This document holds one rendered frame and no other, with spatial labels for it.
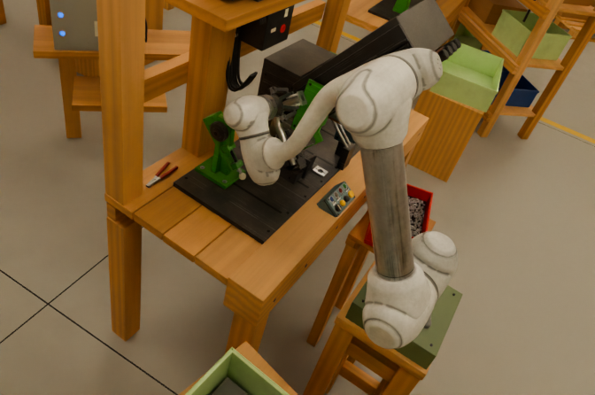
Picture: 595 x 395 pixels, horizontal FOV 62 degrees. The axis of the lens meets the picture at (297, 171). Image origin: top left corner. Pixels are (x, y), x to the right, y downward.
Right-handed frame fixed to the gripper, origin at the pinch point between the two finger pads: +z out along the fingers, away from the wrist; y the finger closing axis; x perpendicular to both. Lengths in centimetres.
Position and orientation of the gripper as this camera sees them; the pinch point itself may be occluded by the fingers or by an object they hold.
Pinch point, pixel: (295, 100)
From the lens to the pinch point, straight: 189.5
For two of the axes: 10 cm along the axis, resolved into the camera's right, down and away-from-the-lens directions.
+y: -3.4, -9.4, -0.8
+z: 4.6, -2.4, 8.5
